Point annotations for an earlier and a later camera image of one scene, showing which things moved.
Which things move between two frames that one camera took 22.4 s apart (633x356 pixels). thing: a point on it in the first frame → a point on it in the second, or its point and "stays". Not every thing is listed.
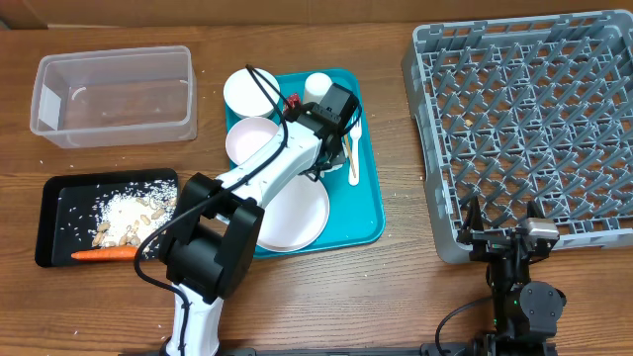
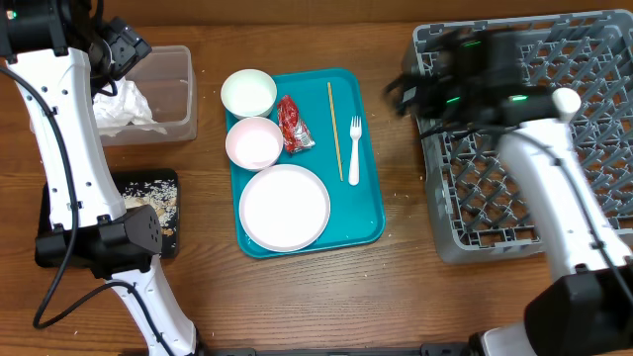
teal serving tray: [356, 214] stays
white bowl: [244, 96] stays
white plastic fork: [355, 130] stays
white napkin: [321, 173] → [129, 106]
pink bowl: [246, 134] stays
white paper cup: [316, 85] → [566, 102]
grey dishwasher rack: [513, 111] stays
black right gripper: [488, 242] → [427, 104]
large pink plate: [296, 217] stays
